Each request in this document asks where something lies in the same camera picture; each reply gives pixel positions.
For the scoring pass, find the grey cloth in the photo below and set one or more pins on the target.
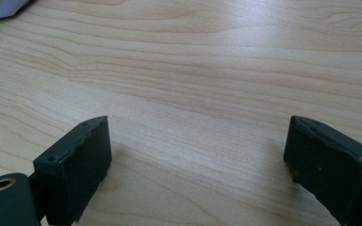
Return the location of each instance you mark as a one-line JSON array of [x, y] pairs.
[[0, 8]]

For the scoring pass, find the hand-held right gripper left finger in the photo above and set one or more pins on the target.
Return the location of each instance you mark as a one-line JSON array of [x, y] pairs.
[[75, 175]]

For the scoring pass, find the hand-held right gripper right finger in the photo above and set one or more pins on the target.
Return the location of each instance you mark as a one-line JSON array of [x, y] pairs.
[[333, 169]]

